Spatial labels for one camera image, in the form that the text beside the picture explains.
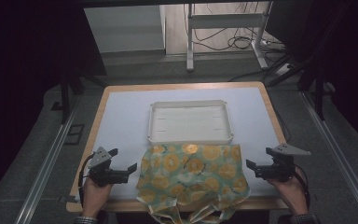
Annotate white metal desk frame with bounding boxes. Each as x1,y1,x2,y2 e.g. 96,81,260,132
186,1,269,73

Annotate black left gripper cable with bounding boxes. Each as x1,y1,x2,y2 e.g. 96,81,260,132
77,152,96,208

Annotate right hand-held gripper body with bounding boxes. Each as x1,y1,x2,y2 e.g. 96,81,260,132
255,143,311,183

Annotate person's right hand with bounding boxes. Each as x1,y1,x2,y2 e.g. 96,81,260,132
267,169,310,217

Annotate white table mat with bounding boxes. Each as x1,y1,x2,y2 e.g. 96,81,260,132
74,87,282,201

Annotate aluminium floor rail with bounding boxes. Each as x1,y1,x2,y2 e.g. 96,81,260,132
13,102,79,224
300,91,358,224

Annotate white plastic tray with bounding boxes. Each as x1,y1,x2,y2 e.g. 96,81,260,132
147,99,235,146

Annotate black floor plate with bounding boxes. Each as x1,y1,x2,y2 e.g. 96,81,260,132
63,124,85,146

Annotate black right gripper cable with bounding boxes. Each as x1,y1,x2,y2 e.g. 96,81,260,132
293,169,311,210

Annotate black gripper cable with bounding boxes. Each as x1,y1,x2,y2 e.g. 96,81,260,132
293,169,311,210
77,152,96,208

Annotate person's left hand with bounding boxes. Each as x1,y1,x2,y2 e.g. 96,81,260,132
81,177,115,218

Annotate pale grey panel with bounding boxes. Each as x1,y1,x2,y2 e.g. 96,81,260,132
83,4,166,54

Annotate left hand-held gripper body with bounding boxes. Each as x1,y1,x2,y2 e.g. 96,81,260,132
88,147,130,188

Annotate black metal stand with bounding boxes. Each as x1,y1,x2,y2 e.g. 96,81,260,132
59,69,87,125
297,60,328,121

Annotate black tangled floor cables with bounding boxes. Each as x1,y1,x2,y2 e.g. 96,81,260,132
192,2,282,53

